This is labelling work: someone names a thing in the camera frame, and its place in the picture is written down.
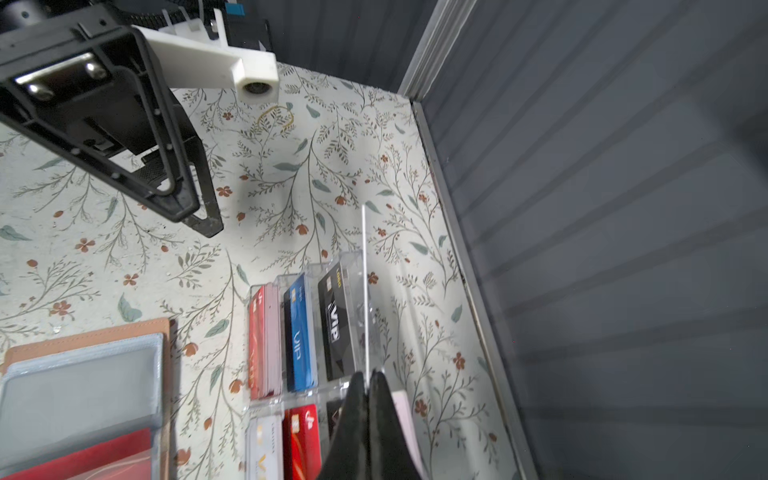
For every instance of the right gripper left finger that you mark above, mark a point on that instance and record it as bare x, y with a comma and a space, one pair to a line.
348, 457

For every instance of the pink leather card wallet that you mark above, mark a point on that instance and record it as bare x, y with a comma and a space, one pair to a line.
66, 394

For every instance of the black VIP card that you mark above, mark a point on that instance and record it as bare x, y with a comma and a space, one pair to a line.
337, 338

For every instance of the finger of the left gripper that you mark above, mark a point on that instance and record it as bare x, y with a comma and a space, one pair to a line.
201, 186

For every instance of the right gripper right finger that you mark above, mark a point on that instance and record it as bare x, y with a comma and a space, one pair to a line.
389, 456

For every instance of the pink VIP card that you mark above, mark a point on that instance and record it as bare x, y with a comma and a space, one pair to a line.
402, 406

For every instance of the blue VIP card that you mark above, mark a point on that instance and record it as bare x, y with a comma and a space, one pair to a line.
299, 336

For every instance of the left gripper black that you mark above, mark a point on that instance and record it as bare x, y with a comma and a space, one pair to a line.
81, 78

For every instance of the dark black card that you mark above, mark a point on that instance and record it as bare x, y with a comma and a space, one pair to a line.
333, 408

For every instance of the white VIP diamond card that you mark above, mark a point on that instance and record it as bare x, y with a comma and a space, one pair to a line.
264, 449

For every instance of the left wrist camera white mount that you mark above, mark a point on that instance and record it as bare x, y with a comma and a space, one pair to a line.
190, 59

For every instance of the clear acrylic card display stand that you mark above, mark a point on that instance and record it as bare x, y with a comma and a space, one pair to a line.
366, 331

